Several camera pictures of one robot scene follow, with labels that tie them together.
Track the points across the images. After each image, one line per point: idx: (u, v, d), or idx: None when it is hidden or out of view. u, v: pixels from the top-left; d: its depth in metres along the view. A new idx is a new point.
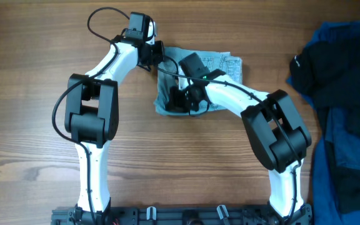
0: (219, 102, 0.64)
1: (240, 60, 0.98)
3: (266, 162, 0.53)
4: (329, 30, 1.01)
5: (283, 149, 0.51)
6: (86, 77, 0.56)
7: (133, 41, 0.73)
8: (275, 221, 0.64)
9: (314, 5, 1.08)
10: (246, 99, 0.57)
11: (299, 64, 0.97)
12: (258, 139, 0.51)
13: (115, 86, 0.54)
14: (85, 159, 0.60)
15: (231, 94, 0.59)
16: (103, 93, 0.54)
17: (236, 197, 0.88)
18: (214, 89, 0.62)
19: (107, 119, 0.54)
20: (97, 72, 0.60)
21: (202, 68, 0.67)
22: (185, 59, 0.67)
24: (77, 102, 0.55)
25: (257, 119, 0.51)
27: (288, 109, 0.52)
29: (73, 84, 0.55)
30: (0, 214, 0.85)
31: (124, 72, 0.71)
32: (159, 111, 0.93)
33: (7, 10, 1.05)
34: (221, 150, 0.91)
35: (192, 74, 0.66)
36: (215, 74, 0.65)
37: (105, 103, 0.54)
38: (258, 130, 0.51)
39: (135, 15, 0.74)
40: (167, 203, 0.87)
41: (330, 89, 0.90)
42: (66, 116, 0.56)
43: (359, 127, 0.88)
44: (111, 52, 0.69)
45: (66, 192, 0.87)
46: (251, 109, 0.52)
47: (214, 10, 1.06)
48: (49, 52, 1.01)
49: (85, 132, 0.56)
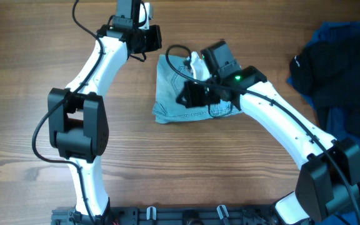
0: (257, 115, 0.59)
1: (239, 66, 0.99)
3: (313, 213, 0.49)
4: (329, 30, 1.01)
5: (337, 204, 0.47)
6: (68, 93, 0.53)
7: (122, 33, 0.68)
8: (275, 220, 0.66)
9: (314, 5, 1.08)
10: (305, 138, 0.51)
11: (299, 63, 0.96)
12: (317, 196, 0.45)
13: (100, 101, 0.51)
14: (77, 172, 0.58)
15: (282, 122, 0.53)
16: (85, 109, 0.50)
17: (236, 197, 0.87)
18: (257, 105, 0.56)
19: (94, 137, 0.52)
20: (80, 85, 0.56)
21: (231, 62, 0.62)
22: (211, 50, 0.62)
24: (60, 120, 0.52)
25: (322, 176, 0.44)
27: (355, 163, 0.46)
29: (54, 102, 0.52)
30: None
31: (114, 70, 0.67)
32: (160, 120, 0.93)
33: (7, 10, 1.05)
34: (221, 150, 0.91)
35: (219, 69, 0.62)
36: (254, 77, 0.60)
37: (90, 120, 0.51)
38: (320, 189, 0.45)
39: (123, 0, 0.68)
40: (167, 203, 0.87)
41: (330, 89, 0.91)
42: (50, 134, 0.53)
43: (359, 127, 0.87)
44: (96, 52, 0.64)
45: (67, 193, 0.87)
46: (316, 162, 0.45)
47: (214, 10, 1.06)
48: (49, 52, 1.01)
49: (75, 150, 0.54)
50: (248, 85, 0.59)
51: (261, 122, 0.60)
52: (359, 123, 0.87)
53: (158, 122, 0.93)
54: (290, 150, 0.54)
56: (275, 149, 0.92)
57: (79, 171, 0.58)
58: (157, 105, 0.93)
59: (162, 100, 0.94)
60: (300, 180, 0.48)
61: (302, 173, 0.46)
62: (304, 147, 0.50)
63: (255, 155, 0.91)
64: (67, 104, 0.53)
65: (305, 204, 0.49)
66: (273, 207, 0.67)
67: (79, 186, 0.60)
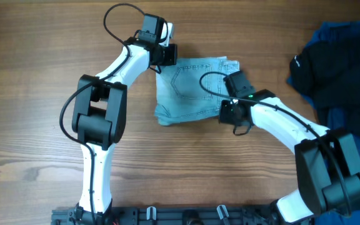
0: (264, 124, 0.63)
1: (238, 63, 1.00)
3: (314, 205, 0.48)
4: (329, 30, 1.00)
5: (337, 195, 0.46)
6: (97, 79, 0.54)
7: (145, 44, 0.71)
8: (275, 217, 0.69)
9: (315, 5, 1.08)
10: (301, 129, 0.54)
11: (299, 63, 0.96)
12: (311, 177, 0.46)
13: (125, 90, 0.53)
14: (90, 160, 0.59)
15: (282, 120, 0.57)
16: (112, 95, 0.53)
17: (235, 197, 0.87)
18: (263, 112, 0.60)
19: (113, 122, 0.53)
20: (107, 75, 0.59)
21: (248, 87, 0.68)
22: (230, 75, 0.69)
24: (85, 103, 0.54)
25: (313, 155, 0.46)
27: (349, 151, 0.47)
29: (83, 85, 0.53)
30: (0, 214, 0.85)
31: (134, 75, 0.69)
32: (164, 123, 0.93)
33: (7, 10, 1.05)
34: (221, 150, 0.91)
35: (236, 92, 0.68)
36: (264, 95, 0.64)
37: (112, 104, 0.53)
38: (312, 169, 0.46)
39: (149, 18, 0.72)
40: (167, 203, 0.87)
41: (330, 90, 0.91)
42: (74, 116, 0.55)
43: (359, 127, 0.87)
44: (124, 54, 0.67)
45: (67, 192, 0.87)
46: (307, 143, 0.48)
47: (215, 10, 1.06)
48: (49, 52, 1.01)
49: (93, 135, 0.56)
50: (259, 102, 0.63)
51: (269, 130, 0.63)
52: (358, 123, 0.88)
53: (160, 124, 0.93)
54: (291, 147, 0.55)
56: (275, 149, 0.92)
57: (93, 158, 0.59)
58: (158, 105, 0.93)
59: (160, 100, 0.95)
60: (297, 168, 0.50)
61: (295, 155, 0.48)
62: (299, 137, 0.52)
63: (255, 155, 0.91)
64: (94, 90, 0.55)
65: (306, 197, 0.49)
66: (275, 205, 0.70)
67: (89, 175, 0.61)
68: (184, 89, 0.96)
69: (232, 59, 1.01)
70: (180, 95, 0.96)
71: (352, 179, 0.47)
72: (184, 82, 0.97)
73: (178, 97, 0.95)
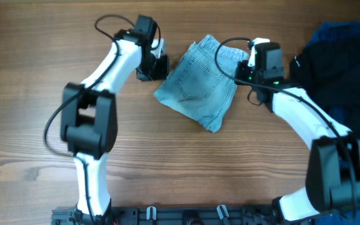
0: (285, 113, 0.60)
1: (210, 35, 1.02)
3: (317, 200, 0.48)
4: (329, 30, 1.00)
5: (344, 194, 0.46)
6: (82, 89, 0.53)
7: (137, 37, 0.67)
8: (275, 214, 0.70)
9: (314, 5, 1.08)
10: (322, 124, 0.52)
11: (299, 63, 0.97)
12: (322, 173, 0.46)
13: (112, 99, 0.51)
14: (82, 169, 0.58)
15: (304, 110, 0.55)
16: (98, 105, 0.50)
17: (235, 197, 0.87)
18: (287, 102, 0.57)
19: (103, 132, 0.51)
20: (94, 82, 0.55)
21: (279, 67, 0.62)
22: (266, 50, 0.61)
24: (72, 115, 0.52)
25: (330, 152, 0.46)
27: None
29: (68, 95, 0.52)
30: (0, 214, 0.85)
31: (126, 74, 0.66)
32: (215, 130, 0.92)
33: (7, 10, 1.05)
34: (221, 150, 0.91)
35: (265, 72, 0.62)
36: (290, 84, 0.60)
37: (100, 114, 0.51)
38: (326, 165, 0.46)
39: (142, 19, 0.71)
40: (167, 203, 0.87)
41: (330, 89, 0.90)
42: (62, 127, 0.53)
43: None
44: (112, 54, 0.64)
45: (67, 192, 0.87)
46: (326, 139, 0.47)
47: (215, 10, 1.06)
48: (49, 52, 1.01)
49: (83, 145, 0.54)
50: (283, 89, 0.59)
51: (289, 122, 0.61)
52: (358, 123, 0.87)
53: (213, 132, 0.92)
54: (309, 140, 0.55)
56: (275, 149, 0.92)
57: (85, 168, 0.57)
58: (189, 115, 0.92)
59: (193, 115, 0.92)
60: (310, 162, 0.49)
61: (312, 148, 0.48)
62: (318, 132, 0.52)
63: (255, 155, 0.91)
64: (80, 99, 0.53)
65: (312, 190, 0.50)
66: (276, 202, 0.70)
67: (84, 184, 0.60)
68: (199, 90, 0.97)
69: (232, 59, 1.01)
70: (203, 97, 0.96)
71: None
72: (193, 84, 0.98)
73: (204, 99, 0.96)
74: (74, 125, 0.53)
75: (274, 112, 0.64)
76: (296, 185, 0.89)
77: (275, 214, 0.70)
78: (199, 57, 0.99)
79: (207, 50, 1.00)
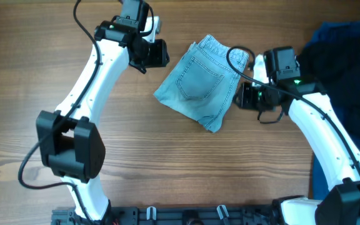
0: (302, 124, 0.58)
1: (211, 35, 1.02)
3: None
4: (329, 30, 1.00)
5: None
6: (57, 119, 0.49)
7: (124, 31, 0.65)
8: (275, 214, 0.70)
9: (314, 5, 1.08)
10: (347, 161, 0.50)
11: (300, 63, 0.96)
12: (343, 220, 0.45)
13: (92, 130, 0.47)
14: (73, 189, 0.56)
15: (329, 137, 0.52)
16: (76, 137, 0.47)
17: (235, 197, 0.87)
18: (308, 115, 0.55)
19: (87, 162, 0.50)
20: (71, 109, 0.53)
21: (292, 67, 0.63)
22: (275, 51, 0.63)
24: (50, 146, 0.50)
25: (353, 203, 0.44)
27: None
29: (42, 127, 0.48)
30: (0, 214, 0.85)
31: (113, 79, 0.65)
32: (215, 130, 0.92)
33: (7, 10, 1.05)
34: (221, 150, 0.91)
35: (279, 72, 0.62)
36: (312, 85, 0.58)
37: (82, 147, 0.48)
38: (347, 214, 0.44)
39: (130, 2, 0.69)
40: (167, 203, 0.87)
41: (330, 89, 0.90)
42: (42, 156, 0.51)
43: None
44: (92, 64, 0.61)
45: (66, 192, 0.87)
46: (350, 185, 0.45)
47: (214, 10, 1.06)
48: (49, 52, 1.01)
49: (68, 172, 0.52)
50: (303, 94, 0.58)
51: (305, 134, 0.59)
52: (358, 123, 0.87)
53: (213, 132, 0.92)
54: (325, 162, 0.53)
56: (275, 149, 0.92)
57: (75, 189, 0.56)
58: (190, 116, 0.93)
59: (193, 115, 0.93)
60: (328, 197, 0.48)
61: (334, 191, 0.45)
62: (342, 169, 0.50)
63: (255, 155, 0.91)
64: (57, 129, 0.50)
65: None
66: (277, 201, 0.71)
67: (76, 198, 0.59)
68: (199, 90, 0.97)
69: None
70: (203, 97, 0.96)
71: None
72: (193, 85, 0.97)
73: (203, 99, 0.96)
74: (54, 153, 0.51)
75: (287, 115, 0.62)
76: (297, 185, 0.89)
77: (275, 214, 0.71)
78: (199, 57, 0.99)
79: (207, 50, 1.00)
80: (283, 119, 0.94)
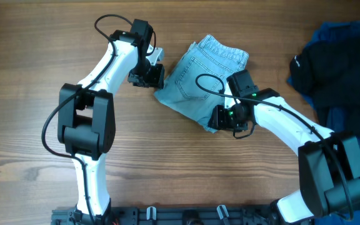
0: (268, 125, 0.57)
1: (211, 35, 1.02)
3: (314, 207, 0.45)
4: (329, 30, 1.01)
5: (339, 197, 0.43)
6: (79, 87, 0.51)
7: (133, 37, 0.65)
8: (275, 217, 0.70)
9: (314, 5, 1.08)
10: (305, 130, 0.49)
11: (299, 63, 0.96)
12: (313, 180, 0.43)
13: (110, 99, 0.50)
14: (81, 169, 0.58)
15: (286, 122, 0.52)
16: (96, 105, 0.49)
17: (235, 197, 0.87)
18: (266, 112, 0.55)
19: (101, 133, 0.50)
20: (91, 82, 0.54)
21: (252, 86, 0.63)
22: (234, 74, 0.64)
24: (70, 115, 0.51)
25: (318, 158, 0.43)
27: (353, 154, 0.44)
29: (65, 95, 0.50)
30: (0, 214, 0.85)
31: (124, 74, 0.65)
32: (214, 131, 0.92)
33: (7, 10, 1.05)
34: (221, 150, 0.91)
35: (240, 91, 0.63)
36: (267, 94, 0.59)
37: (99, 115, 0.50)
38: (316, 172, 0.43)
39: (139, 22, 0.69)
40: (167, 203, 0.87)
41: (330, 89, 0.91)
42: (59, 129, 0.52)
43: None
44: (109, 54, 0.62)
45: (67, 193, 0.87)
46: (311, 145, 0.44)
47: (214, 10, 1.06)
48: (49, 52, 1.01)
49: (81, 145, 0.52)
50: (262, 100, 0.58)
51: (273, 132, 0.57)
52: (358, 123, 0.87)
53: (213, 132, 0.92)
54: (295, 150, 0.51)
56: (275, 149, 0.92)
57: (84, 169, 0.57)
58: (189, 115, 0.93)
59: (193, 115, 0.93)
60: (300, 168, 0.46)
61: (299, 156, 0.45)
62: (303, 139, 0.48)
63: (255, 155, 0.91)
64: (77, 100, 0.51)
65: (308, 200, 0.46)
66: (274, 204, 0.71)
67: (82, 183, 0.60)
68: (199, 90, 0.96)
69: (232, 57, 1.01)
70: (202, 97, 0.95)
71: (354, 182, 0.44)
72: (194, 85, 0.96)
73: (204, 100, 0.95)
74: (72, 125, 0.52)
75: (257, 124, 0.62)
76: (296, 185, 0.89)
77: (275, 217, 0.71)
78: (199, 57, 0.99)
79: (207, 50, 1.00)
80: None
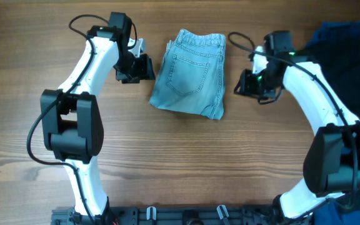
0: (295, 90, 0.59)
1: (184, 30, 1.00)
3: (314, 183, 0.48)
4: (329, 30, 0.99)
5: (341, 180, 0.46)
6: (60, 92, 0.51)
7: (112, 32, 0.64)
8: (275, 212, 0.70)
9: (314, 5, 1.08)
10: (332, 110, 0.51)
11: None
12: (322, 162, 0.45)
13: (94, 100, 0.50)
14: (74, 174, 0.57)
15: (317, 95, 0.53)
16: (79, 109, 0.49)
17: (235, 197, 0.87)
18: (300, 77, 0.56)
19: (89, 137, 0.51)
20: (72, 87, 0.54)
21: (289, 48, 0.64)
22: (274, 34, 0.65)
24: (54, 121, 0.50)
25: (335, 142, 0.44)
27: None
29: (46, 101, 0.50)
30: (0, 214, 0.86)
31: (106, 72, 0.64)
32: (220, 117, 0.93)
33: (6, 10, 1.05)
34: (221, 150, 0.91)
35: (275, 50, 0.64)
36: (305, 57, 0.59)
37: (84, 121, 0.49)
38: (329, 154, 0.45)
39: (115, 15, 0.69)
40: (167, 203, 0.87)
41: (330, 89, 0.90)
42: (44, 137, 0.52)
43: None
44: (87, 53, 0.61)
45: (66, 192, 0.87)
46: (331, 128, 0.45)
47: (214, 10, 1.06)
48: (49, 52, 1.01)
49: (70, 152, 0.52)
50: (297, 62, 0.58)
51: (297, 98, 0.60)
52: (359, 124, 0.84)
53: (218, 119, 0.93)
54: (314, 119, 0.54)
56: (275, 149, 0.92)
57: (76, 173, 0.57)
58: (190, 112, 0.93)
59: (195, 110, 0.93)
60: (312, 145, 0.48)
61: (316, 136, 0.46)
62: (326, 119, 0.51)
63: (255, 155, 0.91)
64: (59, 105, 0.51)
65: (309, 175, 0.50)
66: (277, 200, 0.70)
67: (77, 187, 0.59)
68: (192, 84, 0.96)
69: (232, 57, 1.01)
70: (198, 90, 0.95)
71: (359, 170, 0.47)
72: (182, 81, 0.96)
73: (199, 92, 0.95)
74: (57, 132, 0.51)
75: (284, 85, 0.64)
76: None
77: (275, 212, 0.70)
78: (180, 53, 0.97)
79: (185, 45, 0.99)
80: (283, 119, 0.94)
